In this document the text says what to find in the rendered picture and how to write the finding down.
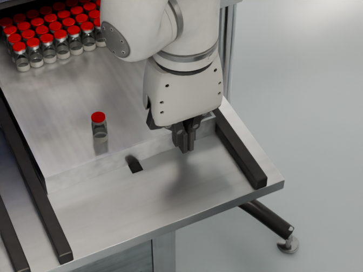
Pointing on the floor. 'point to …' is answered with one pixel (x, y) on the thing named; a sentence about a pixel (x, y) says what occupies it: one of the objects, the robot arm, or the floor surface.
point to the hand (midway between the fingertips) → (183, 135)
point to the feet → (260, 212)
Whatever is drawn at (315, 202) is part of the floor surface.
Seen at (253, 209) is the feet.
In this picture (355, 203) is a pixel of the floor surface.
